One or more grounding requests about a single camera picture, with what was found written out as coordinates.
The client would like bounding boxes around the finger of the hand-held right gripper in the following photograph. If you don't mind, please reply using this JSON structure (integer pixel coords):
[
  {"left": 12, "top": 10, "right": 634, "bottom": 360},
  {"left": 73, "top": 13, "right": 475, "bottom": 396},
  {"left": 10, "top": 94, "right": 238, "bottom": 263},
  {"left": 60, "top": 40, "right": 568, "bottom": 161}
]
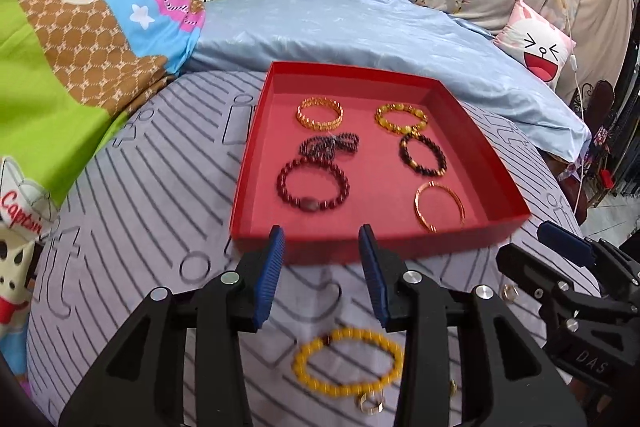
[
  {"left": 495, "top": 243, "right": 601, "bottom": 333},
  {"left": 537, "top": 221, "right": 640, "bottom": 303}
]

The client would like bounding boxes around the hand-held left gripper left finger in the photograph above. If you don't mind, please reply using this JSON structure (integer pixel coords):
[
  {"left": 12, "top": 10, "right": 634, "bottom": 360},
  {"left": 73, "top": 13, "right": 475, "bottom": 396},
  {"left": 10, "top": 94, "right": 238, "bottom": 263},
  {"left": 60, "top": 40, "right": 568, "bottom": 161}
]
[{"left": 59, "top": 225, "right": 286, "bottom": 427}]

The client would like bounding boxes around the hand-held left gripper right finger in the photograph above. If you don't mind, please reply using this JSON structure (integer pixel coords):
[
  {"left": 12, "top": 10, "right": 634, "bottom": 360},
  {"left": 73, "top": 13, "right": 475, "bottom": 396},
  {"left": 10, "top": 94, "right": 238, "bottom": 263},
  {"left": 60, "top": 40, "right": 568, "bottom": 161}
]
[{"left": 357, "top": 223, "right": 586, "bottom": 427}]

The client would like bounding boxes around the thin gold bangle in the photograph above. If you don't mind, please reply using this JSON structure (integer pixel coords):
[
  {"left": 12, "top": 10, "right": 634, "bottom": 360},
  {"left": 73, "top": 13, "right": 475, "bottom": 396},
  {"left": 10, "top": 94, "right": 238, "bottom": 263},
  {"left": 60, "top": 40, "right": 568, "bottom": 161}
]
[{"left": 414, "top": 180, "right": 466, "bottom": 234}]

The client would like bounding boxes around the dark red bead bracelet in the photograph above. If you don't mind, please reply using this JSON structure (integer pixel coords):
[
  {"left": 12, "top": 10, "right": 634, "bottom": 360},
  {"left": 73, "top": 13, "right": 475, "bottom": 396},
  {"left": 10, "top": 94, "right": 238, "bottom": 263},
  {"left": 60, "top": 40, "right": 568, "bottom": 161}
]
[{"left": 276, "top": 157, "right": 349, "bottom": 212}]

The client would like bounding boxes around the yellow opaque bead bracelet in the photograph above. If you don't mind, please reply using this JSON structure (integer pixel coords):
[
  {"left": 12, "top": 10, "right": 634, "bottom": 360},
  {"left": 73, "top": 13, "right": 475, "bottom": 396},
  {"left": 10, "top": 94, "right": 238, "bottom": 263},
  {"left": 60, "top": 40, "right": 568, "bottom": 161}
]
[{"left": 292, "top": 327, "right": 405, "bottom": 400}]

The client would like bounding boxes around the red cardboard box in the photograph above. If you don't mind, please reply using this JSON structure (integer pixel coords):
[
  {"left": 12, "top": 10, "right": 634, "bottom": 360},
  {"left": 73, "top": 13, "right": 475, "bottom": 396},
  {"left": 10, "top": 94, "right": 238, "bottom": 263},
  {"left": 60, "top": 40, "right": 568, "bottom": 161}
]
[{"left": 229, "top": 61, "right": 532, "bottom": 267}]

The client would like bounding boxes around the black bead bracelet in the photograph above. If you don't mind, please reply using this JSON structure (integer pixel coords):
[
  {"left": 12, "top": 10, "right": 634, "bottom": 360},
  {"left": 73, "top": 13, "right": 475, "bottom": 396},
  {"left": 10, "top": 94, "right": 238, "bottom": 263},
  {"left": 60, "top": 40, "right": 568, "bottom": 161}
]
[{"left": 398, "top": 133, "right": 448, "bottom": 178}]

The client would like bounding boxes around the purple small bead strand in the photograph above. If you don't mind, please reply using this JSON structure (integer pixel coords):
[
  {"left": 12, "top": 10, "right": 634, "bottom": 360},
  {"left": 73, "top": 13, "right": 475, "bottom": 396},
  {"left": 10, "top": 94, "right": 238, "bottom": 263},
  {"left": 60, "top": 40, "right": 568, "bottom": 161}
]
[{"left": 298, "top": 133, "right": 361, "bottom": 160}]

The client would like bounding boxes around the gold chain bracelet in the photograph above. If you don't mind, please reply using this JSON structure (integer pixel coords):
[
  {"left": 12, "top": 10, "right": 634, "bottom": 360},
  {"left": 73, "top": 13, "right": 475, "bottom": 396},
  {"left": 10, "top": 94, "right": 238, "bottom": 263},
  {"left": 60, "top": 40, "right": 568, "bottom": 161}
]
[{"left": 296, "top": 97, "right": 345, "bottom": 131}]

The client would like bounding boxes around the yellow translucent bead bracelet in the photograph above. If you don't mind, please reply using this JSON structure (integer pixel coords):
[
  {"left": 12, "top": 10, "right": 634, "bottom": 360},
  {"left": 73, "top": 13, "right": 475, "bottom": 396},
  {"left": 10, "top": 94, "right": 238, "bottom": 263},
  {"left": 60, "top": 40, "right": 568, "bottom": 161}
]
[{"left": 375, "top": 103, "right": 429, "bottom": 138}]

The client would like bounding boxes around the dark wooden chair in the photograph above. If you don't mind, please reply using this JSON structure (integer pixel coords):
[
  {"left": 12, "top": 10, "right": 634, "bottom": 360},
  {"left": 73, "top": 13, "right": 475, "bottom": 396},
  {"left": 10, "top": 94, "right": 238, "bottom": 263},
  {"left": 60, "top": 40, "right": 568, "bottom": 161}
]
[{"left": 570, "top": 79, "right": 618, "bottom": 208}]

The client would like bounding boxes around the grey striped bedsheet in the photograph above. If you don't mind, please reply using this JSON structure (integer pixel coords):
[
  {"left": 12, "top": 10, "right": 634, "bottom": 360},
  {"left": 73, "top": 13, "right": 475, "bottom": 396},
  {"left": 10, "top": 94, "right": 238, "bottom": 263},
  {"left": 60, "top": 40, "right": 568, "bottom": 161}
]
[{"left": 25, "top": 69, "right": 601, "bottom": 427}]

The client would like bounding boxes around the pink cartoon face cushion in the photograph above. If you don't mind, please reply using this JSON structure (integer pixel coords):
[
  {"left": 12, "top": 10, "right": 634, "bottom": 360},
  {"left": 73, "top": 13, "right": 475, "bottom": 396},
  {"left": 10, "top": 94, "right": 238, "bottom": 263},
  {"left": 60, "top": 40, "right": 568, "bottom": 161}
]
[{"left": 492, "top": 0, "right": 576, "bottom": 88}]

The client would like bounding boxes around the beige curtain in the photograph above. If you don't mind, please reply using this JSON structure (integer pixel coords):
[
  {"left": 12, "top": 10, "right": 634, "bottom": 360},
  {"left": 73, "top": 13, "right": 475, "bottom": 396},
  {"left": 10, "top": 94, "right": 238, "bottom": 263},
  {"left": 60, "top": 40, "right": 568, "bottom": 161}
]
[{"left": 555, "top": 0, "right": 636, "bottom": 98}]

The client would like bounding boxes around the light blue blanket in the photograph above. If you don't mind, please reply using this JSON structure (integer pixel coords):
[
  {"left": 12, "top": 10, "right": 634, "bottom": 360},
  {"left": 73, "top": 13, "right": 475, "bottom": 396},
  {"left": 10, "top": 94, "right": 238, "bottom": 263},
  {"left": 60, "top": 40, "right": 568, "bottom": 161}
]
[{"left": 182, "top": 0, "right": 591, "bottom": 165}]

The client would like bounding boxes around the cartoon monkey blanket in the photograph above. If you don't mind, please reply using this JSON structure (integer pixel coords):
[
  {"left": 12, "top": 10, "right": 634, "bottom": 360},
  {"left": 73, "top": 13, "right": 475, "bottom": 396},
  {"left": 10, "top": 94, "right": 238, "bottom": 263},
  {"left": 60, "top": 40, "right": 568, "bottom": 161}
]
[{"left": 0, "top": 0, "right": 208, "bottom": 348}]

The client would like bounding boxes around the white cable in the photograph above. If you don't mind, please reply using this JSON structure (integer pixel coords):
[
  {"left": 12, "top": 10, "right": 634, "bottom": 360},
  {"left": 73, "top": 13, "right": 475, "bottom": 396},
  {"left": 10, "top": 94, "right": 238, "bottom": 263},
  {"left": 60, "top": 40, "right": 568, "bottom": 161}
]
[{"left": 547, "top": 0, "right": 588, "bottom": 212}]

